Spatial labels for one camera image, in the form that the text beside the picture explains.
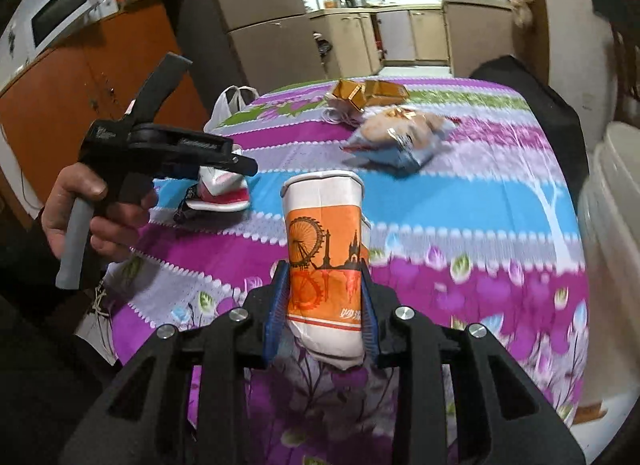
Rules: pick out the white microwave oven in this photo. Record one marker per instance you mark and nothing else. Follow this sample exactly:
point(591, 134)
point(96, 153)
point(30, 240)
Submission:
point(34, 25)

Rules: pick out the orange wooden cabinet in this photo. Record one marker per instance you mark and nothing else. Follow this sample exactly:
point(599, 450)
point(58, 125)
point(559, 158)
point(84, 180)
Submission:
point(92, 74)

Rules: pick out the white plastic bucket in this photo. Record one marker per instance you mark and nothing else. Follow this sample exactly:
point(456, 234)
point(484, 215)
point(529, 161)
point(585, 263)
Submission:
point(608, 214)

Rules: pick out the black cloth covered object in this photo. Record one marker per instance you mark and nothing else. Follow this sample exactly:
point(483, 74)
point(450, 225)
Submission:
point(559, 121)

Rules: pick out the kitchen base cabinets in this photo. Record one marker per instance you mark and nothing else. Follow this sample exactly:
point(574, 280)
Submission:
point(459, 34)

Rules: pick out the orange paper cup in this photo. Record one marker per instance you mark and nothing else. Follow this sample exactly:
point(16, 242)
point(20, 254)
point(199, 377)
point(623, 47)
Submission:
point(327, 242)

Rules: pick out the gold cardboard box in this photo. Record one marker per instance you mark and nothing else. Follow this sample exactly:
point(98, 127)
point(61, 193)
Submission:
point(374, 92)

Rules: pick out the floral purple tablecloth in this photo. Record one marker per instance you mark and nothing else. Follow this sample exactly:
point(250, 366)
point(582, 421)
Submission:
point(484, 233)

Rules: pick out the bread snack bag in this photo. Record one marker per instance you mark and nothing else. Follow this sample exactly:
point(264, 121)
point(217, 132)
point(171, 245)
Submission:
point(400, 137)

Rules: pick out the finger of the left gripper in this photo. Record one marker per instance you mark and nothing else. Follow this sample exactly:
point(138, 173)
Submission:
point(214, 159)

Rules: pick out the grey refrigerator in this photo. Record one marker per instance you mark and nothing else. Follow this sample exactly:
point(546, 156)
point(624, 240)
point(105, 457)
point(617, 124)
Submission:
point(264, 44)

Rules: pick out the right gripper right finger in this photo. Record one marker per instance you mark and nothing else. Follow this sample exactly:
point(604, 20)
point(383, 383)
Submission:
point(501, 415)

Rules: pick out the white plastic bag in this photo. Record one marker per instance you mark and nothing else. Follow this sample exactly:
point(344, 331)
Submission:
point(231, 101)

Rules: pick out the red white wrapper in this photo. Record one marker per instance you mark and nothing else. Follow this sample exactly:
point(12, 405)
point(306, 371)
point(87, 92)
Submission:
point(216, 192)

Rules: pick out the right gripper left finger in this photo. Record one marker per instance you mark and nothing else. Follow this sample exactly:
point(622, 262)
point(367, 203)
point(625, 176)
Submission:
point(181, 398)

